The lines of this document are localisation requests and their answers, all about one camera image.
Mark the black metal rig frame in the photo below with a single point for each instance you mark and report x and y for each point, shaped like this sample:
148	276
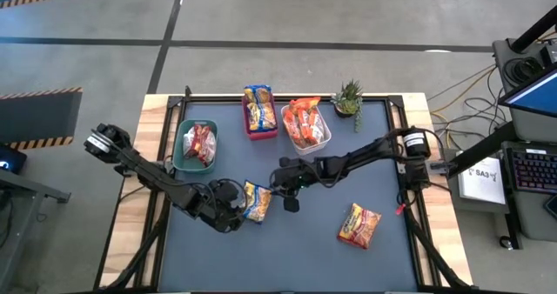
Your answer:
209	98

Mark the red plastic bin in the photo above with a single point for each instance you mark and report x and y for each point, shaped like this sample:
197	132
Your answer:
260	136

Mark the monitor with blue screen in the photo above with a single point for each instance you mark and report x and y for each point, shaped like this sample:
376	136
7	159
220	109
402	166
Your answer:
537	96

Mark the black backlit keyboard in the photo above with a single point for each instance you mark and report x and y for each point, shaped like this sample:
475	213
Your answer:
533	171

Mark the black diagonal strut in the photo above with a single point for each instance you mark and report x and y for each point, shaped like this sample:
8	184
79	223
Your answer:
483	150

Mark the laptop computer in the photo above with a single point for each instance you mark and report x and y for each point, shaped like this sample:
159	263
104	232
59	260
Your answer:
535	128

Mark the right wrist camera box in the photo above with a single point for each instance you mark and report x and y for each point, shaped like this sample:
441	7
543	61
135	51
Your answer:
290	204

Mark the grey metal desk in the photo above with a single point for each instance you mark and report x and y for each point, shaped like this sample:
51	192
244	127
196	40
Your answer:
26	184

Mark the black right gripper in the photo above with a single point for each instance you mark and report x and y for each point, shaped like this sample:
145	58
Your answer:
298	174

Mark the small red tag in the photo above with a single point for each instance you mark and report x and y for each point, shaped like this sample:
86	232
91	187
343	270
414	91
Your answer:
399	207

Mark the black diagonal pole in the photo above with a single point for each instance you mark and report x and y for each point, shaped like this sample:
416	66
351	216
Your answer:
533	31

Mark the white paper sign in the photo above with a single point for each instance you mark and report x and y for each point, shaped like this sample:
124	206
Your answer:
481	187

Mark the black device with blue light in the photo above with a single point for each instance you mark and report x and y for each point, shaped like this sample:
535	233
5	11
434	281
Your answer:
11	159

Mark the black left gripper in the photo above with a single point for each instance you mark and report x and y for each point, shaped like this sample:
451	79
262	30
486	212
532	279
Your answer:
222	211

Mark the grey-blue table mat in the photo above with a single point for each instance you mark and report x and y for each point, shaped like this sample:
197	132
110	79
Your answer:
226	276

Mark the dark rounded device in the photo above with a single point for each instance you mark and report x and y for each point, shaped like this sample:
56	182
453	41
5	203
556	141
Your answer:
552	207

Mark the white plastic bin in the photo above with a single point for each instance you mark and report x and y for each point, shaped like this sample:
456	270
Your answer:
320	146

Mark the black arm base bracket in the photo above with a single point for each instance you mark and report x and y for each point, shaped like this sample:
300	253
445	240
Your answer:
122	171

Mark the grey mounting plate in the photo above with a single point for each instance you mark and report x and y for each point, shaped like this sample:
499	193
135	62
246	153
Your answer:
402	169

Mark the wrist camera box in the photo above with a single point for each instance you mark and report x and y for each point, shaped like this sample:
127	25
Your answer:
290	204
229	190

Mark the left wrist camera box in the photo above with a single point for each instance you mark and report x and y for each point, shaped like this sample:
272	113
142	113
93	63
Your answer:
229	190

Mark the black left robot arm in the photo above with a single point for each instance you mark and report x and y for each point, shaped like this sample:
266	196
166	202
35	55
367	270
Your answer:
152	176

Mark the black caster wheel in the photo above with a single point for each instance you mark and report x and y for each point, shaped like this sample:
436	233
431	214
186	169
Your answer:
506	242

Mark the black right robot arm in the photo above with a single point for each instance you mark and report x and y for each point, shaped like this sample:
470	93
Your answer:
370	152

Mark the potted succulent plant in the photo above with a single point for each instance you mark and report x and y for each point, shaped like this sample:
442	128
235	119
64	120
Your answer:
348	102

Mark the teal plastic bin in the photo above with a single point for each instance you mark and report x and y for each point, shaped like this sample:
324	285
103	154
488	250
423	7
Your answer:
182	164

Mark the short black frame post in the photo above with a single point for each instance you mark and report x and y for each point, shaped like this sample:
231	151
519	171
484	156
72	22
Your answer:
188	91

